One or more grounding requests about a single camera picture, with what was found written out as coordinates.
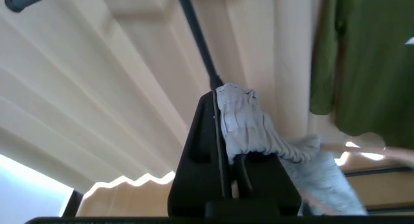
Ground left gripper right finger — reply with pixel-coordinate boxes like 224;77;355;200
230;152;302;218

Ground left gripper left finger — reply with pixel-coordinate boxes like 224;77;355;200
168;90;229;218

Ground pale grey shorts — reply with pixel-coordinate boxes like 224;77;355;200
215;82;369;216

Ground pink clothes hanger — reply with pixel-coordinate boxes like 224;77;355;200
300;142;414;216

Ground green printed shirt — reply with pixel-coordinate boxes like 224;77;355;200
309;0;414;150

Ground black clothes rack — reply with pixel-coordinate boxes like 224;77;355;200
4;0;414;218

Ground beige curtain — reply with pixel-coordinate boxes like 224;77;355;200
0;0;389;194

